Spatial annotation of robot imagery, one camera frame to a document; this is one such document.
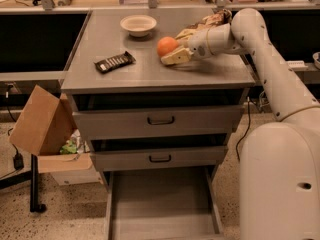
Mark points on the grey middle drawer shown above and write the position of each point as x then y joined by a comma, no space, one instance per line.
158,158

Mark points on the white bowl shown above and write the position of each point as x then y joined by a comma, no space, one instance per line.
138,25

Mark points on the black snack bar wrapper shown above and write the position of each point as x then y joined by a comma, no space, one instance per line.
114,62

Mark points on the grey bottom drawer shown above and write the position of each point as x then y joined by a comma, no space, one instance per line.
162,204

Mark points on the white power strip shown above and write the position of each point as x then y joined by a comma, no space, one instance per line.
298,65

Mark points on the grey drawer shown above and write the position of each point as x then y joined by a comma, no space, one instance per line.
162,204
164,122
158,158

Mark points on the orange fruit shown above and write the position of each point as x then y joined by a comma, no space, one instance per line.
166,45

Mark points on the grey drawer cabinet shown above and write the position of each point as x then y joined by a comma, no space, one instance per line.
222,80

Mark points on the yellow chip bag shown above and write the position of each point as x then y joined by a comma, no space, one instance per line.
216,19

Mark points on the black table leg left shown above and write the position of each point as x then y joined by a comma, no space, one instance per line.
32,176

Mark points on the green snack packet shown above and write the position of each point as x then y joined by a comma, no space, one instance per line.
68,148

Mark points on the black power adapter left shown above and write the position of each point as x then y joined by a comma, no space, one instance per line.
18,161

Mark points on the grey top drawer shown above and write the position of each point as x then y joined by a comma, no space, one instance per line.
164,122

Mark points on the brown cardboard box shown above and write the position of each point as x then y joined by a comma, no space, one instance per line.
43,127

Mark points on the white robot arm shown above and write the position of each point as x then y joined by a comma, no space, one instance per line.
280,161

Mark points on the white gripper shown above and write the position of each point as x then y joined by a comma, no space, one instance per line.
198,44

